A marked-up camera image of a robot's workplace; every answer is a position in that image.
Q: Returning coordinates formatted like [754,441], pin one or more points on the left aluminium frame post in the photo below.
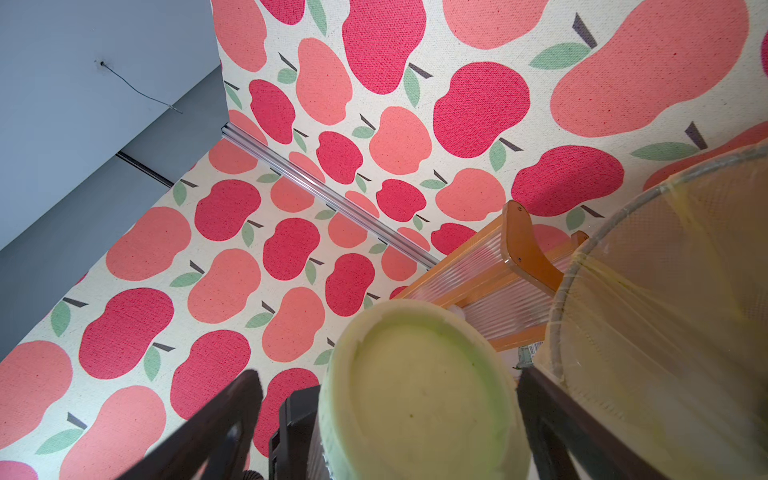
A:
[333,199]

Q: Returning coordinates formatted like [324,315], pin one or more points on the green packet on shelf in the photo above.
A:
[526,355]

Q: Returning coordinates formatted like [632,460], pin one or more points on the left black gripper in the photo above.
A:
[295,450]

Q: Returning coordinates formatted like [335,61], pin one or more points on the green jar lid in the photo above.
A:
[412,391]

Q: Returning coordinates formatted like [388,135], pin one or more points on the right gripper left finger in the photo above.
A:
[214,443]

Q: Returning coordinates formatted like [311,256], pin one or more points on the grey bin with yellow bag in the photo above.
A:
[659,327]

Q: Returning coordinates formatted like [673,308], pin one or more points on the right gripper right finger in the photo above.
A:
[561,433]

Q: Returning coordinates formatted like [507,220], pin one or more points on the orange wooden shelf rack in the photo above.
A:
[503,279]

